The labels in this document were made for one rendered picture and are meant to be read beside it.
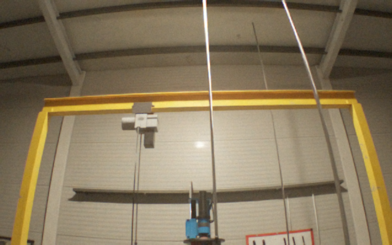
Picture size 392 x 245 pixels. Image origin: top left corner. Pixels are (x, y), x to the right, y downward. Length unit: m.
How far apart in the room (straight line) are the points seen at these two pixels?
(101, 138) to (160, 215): 2.41
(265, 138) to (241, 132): 0.59
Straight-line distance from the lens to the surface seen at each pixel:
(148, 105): 4.25
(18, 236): 4.32
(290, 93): 4.63
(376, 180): 4.44
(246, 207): 6.18
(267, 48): 7.60
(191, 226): 4.29
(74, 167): 7.05
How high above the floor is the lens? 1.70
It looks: 30 degrees up
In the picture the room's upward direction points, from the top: 2 degrees counter-clockwise
